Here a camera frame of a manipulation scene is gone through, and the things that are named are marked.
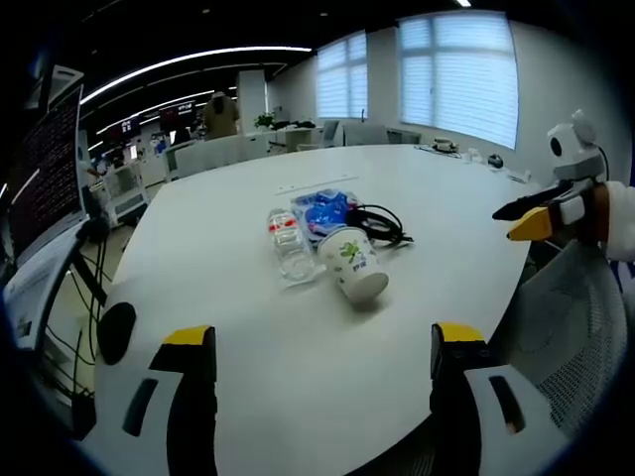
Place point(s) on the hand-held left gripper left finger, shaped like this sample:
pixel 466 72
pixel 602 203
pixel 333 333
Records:
pixel 191 357

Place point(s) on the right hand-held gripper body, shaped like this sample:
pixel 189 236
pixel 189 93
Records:
pixel 575 154

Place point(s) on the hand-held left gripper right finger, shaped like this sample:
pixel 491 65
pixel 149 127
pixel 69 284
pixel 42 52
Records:
pixel 451 357

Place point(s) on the white paper cup green print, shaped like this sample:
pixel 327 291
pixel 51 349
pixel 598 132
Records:
pixel 354 270

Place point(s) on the clear plastic water bottle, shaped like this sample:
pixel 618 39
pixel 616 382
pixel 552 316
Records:
pixel 290 248

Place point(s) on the blue plastic bag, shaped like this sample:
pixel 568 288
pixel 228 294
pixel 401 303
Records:
pixel 322 210

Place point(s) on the person's right hand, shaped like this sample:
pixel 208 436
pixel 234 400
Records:
pixel 619 223

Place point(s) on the small black device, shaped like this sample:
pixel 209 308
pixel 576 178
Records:
pixel 495 160

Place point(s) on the white table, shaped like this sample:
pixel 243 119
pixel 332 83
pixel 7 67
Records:
pixel 258 342

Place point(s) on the black round pad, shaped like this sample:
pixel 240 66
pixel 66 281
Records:
pixel 115 332

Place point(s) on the small white device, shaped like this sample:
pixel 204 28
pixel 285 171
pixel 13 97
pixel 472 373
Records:
pixel 445 144

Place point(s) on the grey mesh office chair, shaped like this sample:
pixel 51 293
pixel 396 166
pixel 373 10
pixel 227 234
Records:
pixel 565 327

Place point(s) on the large window with blinds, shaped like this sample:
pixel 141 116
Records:
pixel 456 74

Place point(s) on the white rolling cart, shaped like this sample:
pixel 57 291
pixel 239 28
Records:
pixel 124 191

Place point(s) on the small window with blinds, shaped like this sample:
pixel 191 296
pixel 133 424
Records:
pixel 342 79

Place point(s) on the dark computer monitor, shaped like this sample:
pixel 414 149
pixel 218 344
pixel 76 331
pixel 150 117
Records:
pixel 49 168

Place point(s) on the green potted plant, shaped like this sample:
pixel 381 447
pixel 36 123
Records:
pixel 264 120

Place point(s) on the long ceiling light strip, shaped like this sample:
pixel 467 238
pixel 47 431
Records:
pixel 188 62

